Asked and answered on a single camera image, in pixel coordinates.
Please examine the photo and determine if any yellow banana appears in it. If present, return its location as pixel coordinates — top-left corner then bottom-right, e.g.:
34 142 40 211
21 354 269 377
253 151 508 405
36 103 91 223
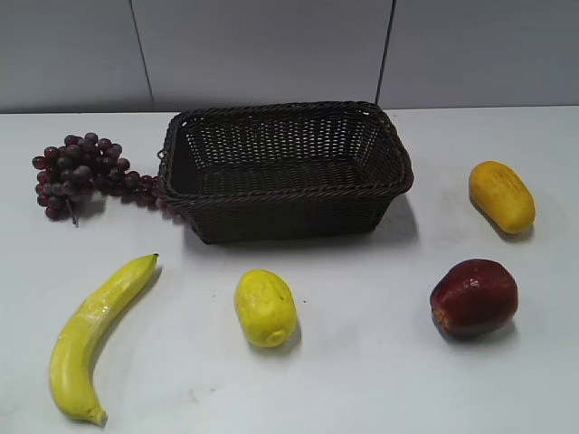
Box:
49 253 158 427

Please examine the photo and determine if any dark woven basket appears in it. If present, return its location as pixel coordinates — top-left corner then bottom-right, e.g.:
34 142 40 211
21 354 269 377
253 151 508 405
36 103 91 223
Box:
158 101 414 244

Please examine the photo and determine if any yellow lemon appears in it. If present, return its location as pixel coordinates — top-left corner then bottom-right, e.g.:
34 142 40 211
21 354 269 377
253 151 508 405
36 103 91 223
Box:
234 269 298 348

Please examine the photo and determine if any red apple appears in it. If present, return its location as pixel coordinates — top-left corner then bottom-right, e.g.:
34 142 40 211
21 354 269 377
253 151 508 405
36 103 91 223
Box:
430 259 518 338

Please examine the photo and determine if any orange-yellow mango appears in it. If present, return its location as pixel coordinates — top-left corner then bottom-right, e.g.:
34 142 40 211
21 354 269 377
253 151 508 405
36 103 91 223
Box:
469 161 536 234

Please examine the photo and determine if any purple grape bunch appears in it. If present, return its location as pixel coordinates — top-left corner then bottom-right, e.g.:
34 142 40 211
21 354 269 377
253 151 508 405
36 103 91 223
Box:
32 132 185 225

